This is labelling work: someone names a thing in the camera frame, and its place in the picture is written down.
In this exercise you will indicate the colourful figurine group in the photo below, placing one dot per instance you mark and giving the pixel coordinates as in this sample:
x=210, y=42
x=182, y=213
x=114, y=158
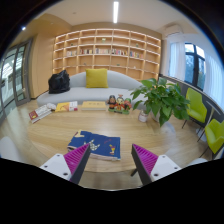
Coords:
x=119, y=104

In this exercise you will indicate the wooden wall shelf unit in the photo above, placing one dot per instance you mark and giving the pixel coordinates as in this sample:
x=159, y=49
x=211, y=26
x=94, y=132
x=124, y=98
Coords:
x=106, y=51

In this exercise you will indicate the flat yellow book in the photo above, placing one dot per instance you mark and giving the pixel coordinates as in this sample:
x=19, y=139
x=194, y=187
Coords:
x=94, y=105

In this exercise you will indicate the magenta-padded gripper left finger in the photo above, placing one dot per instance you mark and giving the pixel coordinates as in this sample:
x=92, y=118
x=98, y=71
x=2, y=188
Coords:
x=74, y=160

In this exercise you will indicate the long ceiling light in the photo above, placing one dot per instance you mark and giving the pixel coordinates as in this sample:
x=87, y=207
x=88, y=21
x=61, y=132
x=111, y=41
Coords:
x=115, y=11

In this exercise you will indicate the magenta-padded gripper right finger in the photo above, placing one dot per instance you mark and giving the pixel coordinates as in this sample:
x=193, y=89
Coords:
x=150, y=161

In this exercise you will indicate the yellow and red book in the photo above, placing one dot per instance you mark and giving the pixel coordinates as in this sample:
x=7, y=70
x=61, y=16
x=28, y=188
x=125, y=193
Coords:
x=66, y=106

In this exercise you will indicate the yellow cushion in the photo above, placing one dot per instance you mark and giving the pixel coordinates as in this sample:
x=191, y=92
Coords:
x=97, y=78

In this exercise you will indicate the grey curved sofa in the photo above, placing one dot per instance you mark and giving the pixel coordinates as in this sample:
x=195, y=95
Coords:
x=83, y=93

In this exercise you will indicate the white air conditioner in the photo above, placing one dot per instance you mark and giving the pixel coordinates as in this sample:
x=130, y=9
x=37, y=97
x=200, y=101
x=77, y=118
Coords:
x=173, y=30

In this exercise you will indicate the green potted plant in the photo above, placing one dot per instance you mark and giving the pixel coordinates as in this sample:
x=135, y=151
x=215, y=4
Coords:
x=163, y=98

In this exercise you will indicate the small white packet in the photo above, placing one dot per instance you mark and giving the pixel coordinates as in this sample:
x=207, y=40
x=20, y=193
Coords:
x=51, y=106

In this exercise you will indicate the black bag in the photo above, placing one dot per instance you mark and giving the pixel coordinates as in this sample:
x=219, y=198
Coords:
x=59, y=82

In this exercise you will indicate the blue printed towel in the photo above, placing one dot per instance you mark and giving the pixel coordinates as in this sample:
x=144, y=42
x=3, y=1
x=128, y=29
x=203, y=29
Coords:
x=95, y=145

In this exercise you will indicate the glass door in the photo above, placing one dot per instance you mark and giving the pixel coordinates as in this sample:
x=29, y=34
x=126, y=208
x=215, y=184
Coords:
x=13, y=76

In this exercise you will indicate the small white labelled cup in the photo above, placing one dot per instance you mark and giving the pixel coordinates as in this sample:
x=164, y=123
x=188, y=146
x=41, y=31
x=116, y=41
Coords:
x=143, y=116

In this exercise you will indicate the dark-framed window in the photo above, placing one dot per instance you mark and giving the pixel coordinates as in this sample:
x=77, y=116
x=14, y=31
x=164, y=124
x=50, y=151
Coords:
x=195, y=65

